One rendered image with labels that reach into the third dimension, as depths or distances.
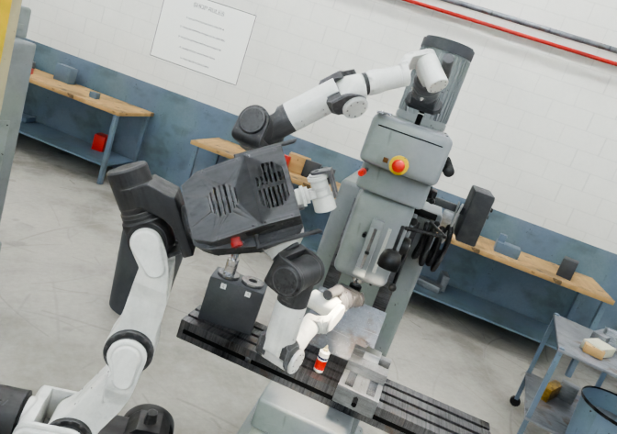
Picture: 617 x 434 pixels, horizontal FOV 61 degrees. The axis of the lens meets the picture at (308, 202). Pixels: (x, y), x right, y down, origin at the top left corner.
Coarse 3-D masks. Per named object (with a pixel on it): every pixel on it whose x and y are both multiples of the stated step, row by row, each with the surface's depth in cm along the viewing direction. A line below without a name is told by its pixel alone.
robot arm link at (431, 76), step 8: (424, 56) 156; (432, 56) 156; (448, 56) 155; (416, 64) 159; (424, 64) 156; (432, 64) 155; (440, 64) 156; (448, 64) 155; (424, 72) 156; (432, 72) 154; (440, 72) 154; (448, 72) 159; (416, 80) 163; (424, 80) 156; (432, 80) 153; (440, 80) 153; (416, 88) 163; (424, 88) 161; (432, 88) 156; (440, 88) 157
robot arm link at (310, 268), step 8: (304, 256) 149; (296, 264) 141; (304, 264) 144; (312, 264) 147; (304, 272) 141; (312, 272) 145; (320, 272) 149; (304, 280) 140; (312, 280) 145; (304, 288) 143; (312, 288) 149; (280, 296) 148; (296, 296) 145; (304, 296) 146; (288, 304) 146; (296, 304) 146; (304, 304) 147
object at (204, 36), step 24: (168, 0) 636; (192, 0) 629; (168, 24) 641; (192, 24) 633; (216, 24) 626; (240, 24) 620; (168, 48) 645; (192, 48) 638; (216, 48) 631; (240, 48) 624; (216, 72) 636
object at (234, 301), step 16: (208, 288) 205; (224, 288) 205; (240, 288) 204; (256, 288) 206; (208, 304) 207; (224, 304) 206; (240, 304) 206; (256, 304) 205; (208, 320) 208; (224, 320) 208; (240, 320) 207
